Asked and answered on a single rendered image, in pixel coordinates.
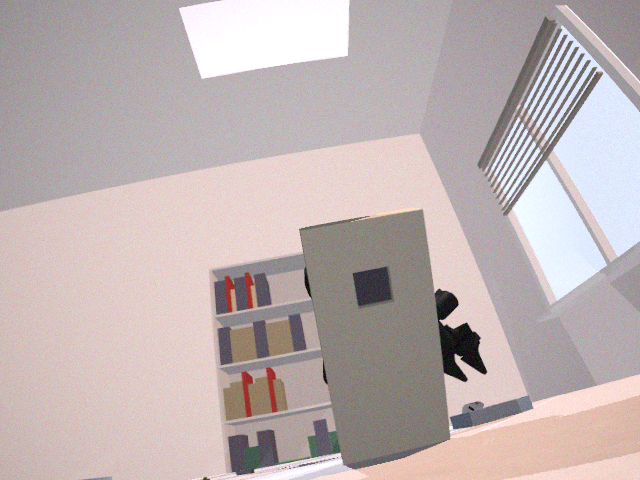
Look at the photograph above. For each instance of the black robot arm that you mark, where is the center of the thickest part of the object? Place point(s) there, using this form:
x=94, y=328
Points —
x=446, y=302

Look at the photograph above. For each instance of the grey rectangular panel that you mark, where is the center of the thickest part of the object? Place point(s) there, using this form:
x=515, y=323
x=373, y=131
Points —
x=373, y=297

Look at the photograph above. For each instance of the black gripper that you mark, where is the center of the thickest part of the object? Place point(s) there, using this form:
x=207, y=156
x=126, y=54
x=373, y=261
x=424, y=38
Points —
x=467, y=348

